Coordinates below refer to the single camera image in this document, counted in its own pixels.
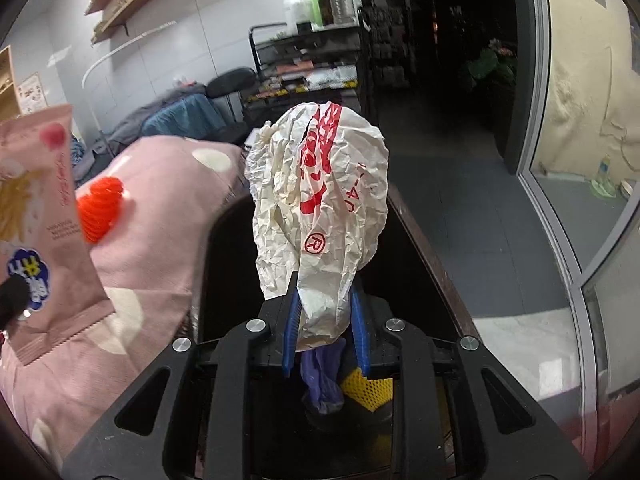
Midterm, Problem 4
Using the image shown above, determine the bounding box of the white plastic bottle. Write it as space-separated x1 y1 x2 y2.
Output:
283 0 313 36

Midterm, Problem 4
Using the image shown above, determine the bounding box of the white red-print paper wrapper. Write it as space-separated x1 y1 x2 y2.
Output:
244 101 391 352

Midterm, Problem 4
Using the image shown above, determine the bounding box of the black wire shelf rack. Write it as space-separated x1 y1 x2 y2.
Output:
248 22 373 126

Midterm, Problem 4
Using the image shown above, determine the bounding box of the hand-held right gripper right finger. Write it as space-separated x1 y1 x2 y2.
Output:
350 285 591 480

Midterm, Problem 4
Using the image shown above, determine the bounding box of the blue denim cloth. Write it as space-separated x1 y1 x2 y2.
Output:
140 95 232 138

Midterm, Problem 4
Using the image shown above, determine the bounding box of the green potted plant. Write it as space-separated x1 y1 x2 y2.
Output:
462 37 518 92

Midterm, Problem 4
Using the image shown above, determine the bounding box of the white curved tube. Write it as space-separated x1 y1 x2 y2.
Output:
82 20 178 157

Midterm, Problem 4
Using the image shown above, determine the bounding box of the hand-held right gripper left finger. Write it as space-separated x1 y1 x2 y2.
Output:
62 271 303 480

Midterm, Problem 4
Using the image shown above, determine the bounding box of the purple plastic wrapper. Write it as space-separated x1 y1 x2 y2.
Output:
300 338 347 413

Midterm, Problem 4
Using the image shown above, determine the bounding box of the wall poster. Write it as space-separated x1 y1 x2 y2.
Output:
17 72 49 113

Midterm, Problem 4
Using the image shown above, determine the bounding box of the blue folded cloth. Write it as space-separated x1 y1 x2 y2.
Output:
70 135 97 177

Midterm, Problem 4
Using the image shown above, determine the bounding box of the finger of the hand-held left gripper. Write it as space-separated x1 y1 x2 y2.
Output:
0 275 32 332

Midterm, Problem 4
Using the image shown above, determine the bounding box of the dark brown trash bin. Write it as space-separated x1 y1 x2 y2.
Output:
190 180 482 480

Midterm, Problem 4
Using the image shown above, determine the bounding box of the wooden cabinet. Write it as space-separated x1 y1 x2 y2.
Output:
0 45 22 122

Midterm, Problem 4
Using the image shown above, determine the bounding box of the yellow foam net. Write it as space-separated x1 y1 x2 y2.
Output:
340 367 393 413

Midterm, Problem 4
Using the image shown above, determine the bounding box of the orange foam net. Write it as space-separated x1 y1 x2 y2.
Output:
75 176 136 245

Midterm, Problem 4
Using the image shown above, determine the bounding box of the black office chair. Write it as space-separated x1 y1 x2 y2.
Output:
206 67 258 126

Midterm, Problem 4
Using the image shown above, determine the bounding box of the grey glass door frame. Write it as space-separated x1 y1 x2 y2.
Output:
515 0 640 411

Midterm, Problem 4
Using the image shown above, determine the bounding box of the pink blanket with cream dots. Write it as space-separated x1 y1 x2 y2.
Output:
0 135 247 461

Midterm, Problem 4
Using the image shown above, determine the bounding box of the small clear bottle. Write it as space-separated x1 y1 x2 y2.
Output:
596 155 615 188

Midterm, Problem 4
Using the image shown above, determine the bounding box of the grey cloth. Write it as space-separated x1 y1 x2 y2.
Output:
107 85 208 157

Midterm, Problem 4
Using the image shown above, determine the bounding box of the pink snack packet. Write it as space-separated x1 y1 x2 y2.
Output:
0 104 115 367

